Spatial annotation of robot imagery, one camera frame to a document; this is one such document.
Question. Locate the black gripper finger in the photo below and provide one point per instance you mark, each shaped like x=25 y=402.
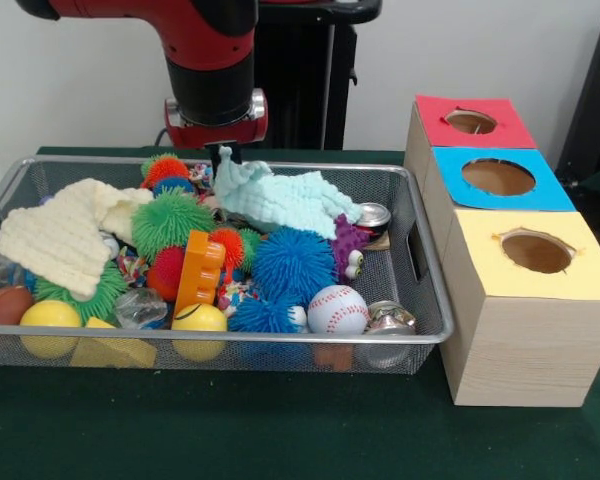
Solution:
x=214 y=157
x=236 y=155

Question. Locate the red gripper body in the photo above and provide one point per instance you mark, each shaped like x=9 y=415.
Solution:
x=215 y=134

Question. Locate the multicolour spiky creature toy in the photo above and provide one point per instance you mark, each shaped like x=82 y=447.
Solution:
x=167 y=170

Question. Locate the mint green cloth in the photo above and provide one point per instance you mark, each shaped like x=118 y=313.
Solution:
x=290 y=205

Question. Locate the orange plastic toy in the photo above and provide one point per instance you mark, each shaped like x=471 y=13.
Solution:
x=202 y=270

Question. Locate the cream cloth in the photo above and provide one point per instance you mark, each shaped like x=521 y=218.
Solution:
x=55 y=235

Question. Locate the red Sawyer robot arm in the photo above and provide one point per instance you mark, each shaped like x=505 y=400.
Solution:
x=205 y=50

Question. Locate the shallow metal mesh bin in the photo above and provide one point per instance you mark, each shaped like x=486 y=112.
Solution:
x=430 y=300

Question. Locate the wooden box with three holes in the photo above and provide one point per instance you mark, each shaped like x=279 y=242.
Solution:
x=530 y=350

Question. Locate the blue fuzzy ball with eyes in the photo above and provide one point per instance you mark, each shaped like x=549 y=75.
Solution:
x=295 y=260

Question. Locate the purple spiky toy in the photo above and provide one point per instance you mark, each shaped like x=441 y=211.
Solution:
x=347 y=240

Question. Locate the yellow smiley ball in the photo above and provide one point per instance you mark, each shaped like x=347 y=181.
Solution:
x=200 y=317

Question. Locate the white baseball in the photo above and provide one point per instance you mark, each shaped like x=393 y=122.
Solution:
x=337 y=310

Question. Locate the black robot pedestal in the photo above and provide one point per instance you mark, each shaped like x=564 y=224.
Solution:
x=300 y=75

